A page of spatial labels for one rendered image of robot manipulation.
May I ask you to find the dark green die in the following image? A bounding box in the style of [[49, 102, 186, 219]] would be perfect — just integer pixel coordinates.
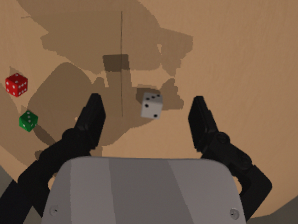
[[19, 111, 38, 132]]

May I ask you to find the red die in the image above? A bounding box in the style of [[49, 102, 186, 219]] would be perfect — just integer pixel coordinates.
[[5, 73, 28, 97]]

